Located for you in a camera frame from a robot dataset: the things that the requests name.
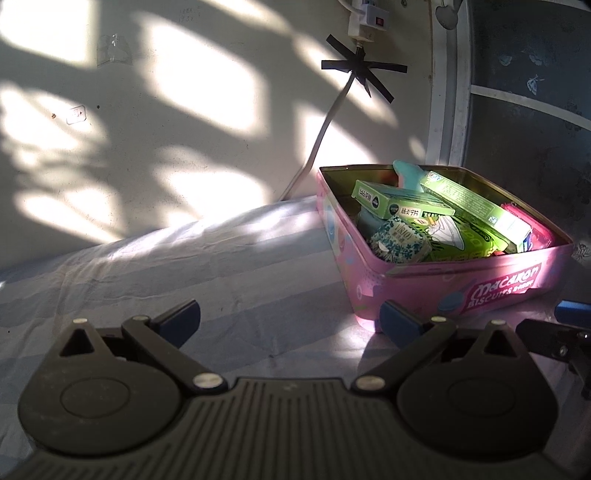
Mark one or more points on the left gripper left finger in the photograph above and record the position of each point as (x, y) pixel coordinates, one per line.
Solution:
(139, 357)

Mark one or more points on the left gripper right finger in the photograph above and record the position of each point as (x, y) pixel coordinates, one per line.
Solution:
(418, 341)

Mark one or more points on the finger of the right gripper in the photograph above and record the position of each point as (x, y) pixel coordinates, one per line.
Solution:
(564, 343)
(573, 313)

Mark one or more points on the blue white toothpaste box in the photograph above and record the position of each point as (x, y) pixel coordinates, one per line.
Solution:
(516, 233)

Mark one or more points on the green floral packet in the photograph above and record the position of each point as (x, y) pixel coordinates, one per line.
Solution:
(400, 242)

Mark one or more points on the green toothpaste box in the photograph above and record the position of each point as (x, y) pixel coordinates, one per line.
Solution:
(385, 201)

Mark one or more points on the teal plush toy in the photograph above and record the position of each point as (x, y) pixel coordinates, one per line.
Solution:
(401, 174)

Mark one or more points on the green patterned tissue pack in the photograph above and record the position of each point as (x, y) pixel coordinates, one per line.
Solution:
(455, 239)

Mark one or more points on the pink macaron biscuit tin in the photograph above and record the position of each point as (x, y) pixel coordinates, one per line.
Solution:
(456, 289)

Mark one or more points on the striped blue bed sheet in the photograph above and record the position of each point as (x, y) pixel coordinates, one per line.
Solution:
(277, 324)

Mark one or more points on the black tape cross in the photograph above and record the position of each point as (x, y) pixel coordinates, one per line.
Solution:
(355, 62)

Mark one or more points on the white power strip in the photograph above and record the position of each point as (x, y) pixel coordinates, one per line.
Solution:
(366, 20)

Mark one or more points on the white window frame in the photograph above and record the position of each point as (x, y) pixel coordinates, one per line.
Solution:
(452, 90)

